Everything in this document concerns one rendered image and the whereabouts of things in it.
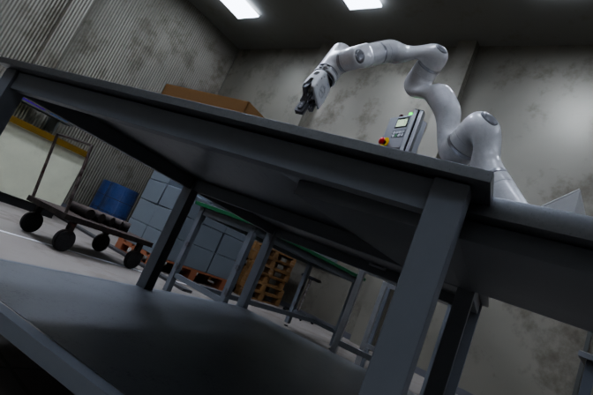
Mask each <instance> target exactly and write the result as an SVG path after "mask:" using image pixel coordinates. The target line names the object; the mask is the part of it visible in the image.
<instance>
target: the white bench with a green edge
mask: <svg viewBox="0 0 593 395"><path fill-rule="evenodd" d="M195 204H196V205H199V206H201V207H200V209H199V212H198V215H197V217H196V219H195V221H194V222H193V224H192V226H191V230H190V232H189V234H188V235H187V237H186V239H185V242H184V245H183V247H182V248H181V250H180V252H179V254H178V257H177V259H176V262H175V263H174V265H173V267H172V270H171V272H170V274H169V276H168V278H167V280H166V283H165V285H164V287H163V289H162V290H164V291H168V292H171V290H172V287H173V286H174V284H175V282H176V279H178V280H180V281H182V282H183V283H184V284H186V285H188V286H190V287H192V288H194V289H196V290H197V291H199V292H201V293H202V294H204V295H206V296H208V297H209V298H211V299H213V300H215V301H218V302H226V303H228V301H229V300H233V301H236V302H237V301H238V299H239V296H236V295H233V294H232V292H233V289H234V287H235V285H236V282H237V280H238V277H239V275H240V273H241V271H242V269H243V267H244V263H245V261H246V258H247V257H248V255H249V253H250V250H251V247H252V245H253V243H254V241H255V240H256V241H259V242H262V243H263V241H264V239H265V237H266V232H265V231H264V230H262V229H260V228H258V227H256V226H254V225H252V224H251V223H249V222H247V221H246V220H243V219H241V218H239V217H238V216H236V215H235V214H233V213H231V212H227V211H224V210H222V209H219V208H217V207H214V206H211V205H207V204H204V203H202V202H199V201H196V203H195ZM205 217H208V218H209V219H211V220H215V221H217V222H219V223H221V224H222V225H224V226H226V227H230V228H232V229H234V230H236V231H237V232H239V233H241V234H244V235H246V238H245V240H244V243H243V246H242V248H241V249H240V252H239V254H238V256H237V258H236V262H235V263H234V266H233V268H232V270H231V272H230V275H229V277H228V280H227V282H226V284H225V286H224V288H223V290H222V291H219V290H216V289H212V288H210V287H204V286H201V285H199V284H197V283H195V282H193V281H191V280H190V279H187V278H185V277H184V276H183V275H181V274H179V273H180V271H181V269H182V267H183V264H184V261H185V259H186V258H187V256H188V253H189V251H190V249H191V246H192V245H193V243H194V240H195V238H196V236H197V234H198V232H199V229H200V227H201V225H202V223H203V221H204V219H205ZM273 248H274V249H276V250H279V251H280V252H282V253H284V254H286V255H289V256H291V257H293V258H295V259H297V260H299V261H301V262H304V263H306V264H307V266H306V268H305V270H304V274H303V277H302V278H301V281H300V283H299V286H298V288H297V291H296V294H295V296H294V299H293V301H292V303H291V305H290V308H289V311H287V310H284V309H278V308H276V307H273V306H269V305H266V304H264V303H260V302H255V301H252V300H250V303H249V305H251V306H254V307H258V308H262V309H267V310H270V311H273V312H276V313H280V314H283V315H286V318H285V321H284V322H286V324H285V326H287V324H290V322H291V319H292V317H294V318H298V319H302V320H304V321H308V322H311V323H314V324H316V325H318V326H320V327H322V328H324V329H326V330H328V331H330V332H332V333H333V336H332V338H331V340H330V343H329V346H331V345H332V343H333V340H334V336H335V334H336V332H337V329H338V326H339V324H340V322H341V319H342V315H343V312H344V310H345V308H346V305H347V302H348V300H349V296H350V294H351V291H352V288H353V286H354V284H355V281H356V279H357V274H356V273H354V272H352V271H350V270H348V269H347V268H345V267H343V266H341V265H338V264H337V263H335V262H333V261H331V260H329V259H328V258H326V257H323V256H321V255H320V254H318V253H316V252H314V251H312V250H308V249H306V248H304V247H302V246H299V245H297V244H294V243H292V242H288V241H286V240H283V239H281V238H279V237H277V238H276V241H275V243H274V246H273ZM312 267H315V268H318V269H320V270H322V271H324V272H328V273H331V274H333V275H335V276H337V277H340V278H342V279H345V280H348V281H350V282H352V284H351V287H350V289H349V293H348V295H347V298H346V301H345V303H344V305H343V308H342V312H341V314H340V317H339V319H338V322H337V325H336V326H335V329H334V328H332V327H330V326H328V325H326V324H323V323H321V322H320V321H318V320H316V319H314V318H312V317H309V316H307V315H305V314H304V313H302V312H300V311H298V310H296V308H297V304H298V302H299V300H300V297H301V295H302V292H303V290H304V286H305V284H306V281H307V280H308V277H309V275H310V272H311V270H312Z"/></svg>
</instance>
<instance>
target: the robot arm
mask: <svg viewBox="0 0 593 395"><path fill-rule="evenodd" d="M414 59H418V60H417V62H416V63H415V65H414V66H413V68H412V69H411V70H410V72H409V74H408V75H407V77H406V78H405V80H404V90H405V92H406V93H407V94H408V95H409V96H410V97H413V98H417V99H424V100H426V101H427V103H428V105H429V106H430V108H431V110H432V112H433V114H434V116H435V119H436V124H437V143H438V151H439V157H440V158H441V159H442V160H448V161H452V162H455V163H460V164H463V165H467V166H468V165H470V166H471V167H475V168H481V169H486V170H490V171H493V172H494V183H493V196H494V197H496V198H504V199H508V200H513V201H517V202H522V203H526V204H527V203H528V202H527V201H526V199H525V198H524V196H523V195H522V193H521V192H520V190H519V189H518V187H517V186H516V184H515V182H514V180H513V179H512V177H511V176H510V174H509V173H508V172H507V170H506V168H505V167H504V165H503V163H502V161H501V158H500V154H501V141H502V135H501V128H500V126H499V122H498V121H497V120H496V118H495V117H494V116H492V115H491V114H489V113H487V112H484V111H477V112H474V113H472V114H470V115H469V116H467V117H466V118H465V119H464V120H463V121H462V122H461V116H462V112H461V106H460V103H459V101H458V100H457V98H456V96H455V94H454V92H453V91H452V89H451V88H450V87H449V86H447V85H444V84H434V85H433V84H432V82H433V80H434V79H435V78H436V77H437V76H438V74H439V73H440V71H441V70H442V69H443V67H444V66H445V65H446V63H447V59H448V53H447V50H446V49H445V48H444V47H443V46H441V45H439V44H435V43H431V44H425V45H419V46H410V45H406V44H403V43H401V42H399V41H396V40H383V41H376V42H372V43H363V44H359V45H356V46H353V47H349V46H348V45H347V44H345V43H341V42H339V43H336V44H334V45H333V47H332V48H331V49H330V51H329V52H328V53H327V55H326V56H325V57H324V59H323V60H322V61H321V63H320V64H319V65H318V67H317V68H316V69H315V71H314V72H313V73H312V74H311V75H310V76H309V77H308V78H307V79H306V80H305V82H304V83H303V85H302V89H303V95H302V97H301V99H300V102H299V103H298V104H297V106H296V107H295V109H294V110H295V113H296V114H299V115H303V114H304V113H305V112H306V110H307V109H308V110H309V112H313V110H314V109H315V107H316V108H317V109H319V108H320V107H321V106H322V104H323V103H324V101H325V99H326V97H327V96H328V93H329V91H330V87H332V86H334V84H335V83H336V81H337V80H338V78H339V77H340V76H341V75H342V74H343V73H345V72H347V71H353V70H356V69H366V68H370V67H373V66H377V65H381V64H384V63H392V64H399V63H406V62H408V61H411V60H414Z"/></svg>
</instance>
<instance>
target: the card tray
mask: <svg viewBox="0 0 593 395"><path fill-rule="evenodd" d="M161 94H166V95H169V96H173V97H177V98H181V99H185V100H188V101H196V102H199V103H203V104H207V105H211V106H215V107H218V108H225V109H229V110H233V111H237V112H241V113H245V114H248V115H253V116H259V117H263V115H262V114H260V112H259V111H258V110H257V109H256V108H255V107H253V105H252V104H251V103H250V102H249V101H242V100H238V99H234V98H230V97H226V96H221V95H217V94H213V93H206V92H201V91H197V90H193V89H189V88H184V87H181V86H173V85H169V84H166V85H165V87H164V89H163V91H162V93H161Z"/></svg>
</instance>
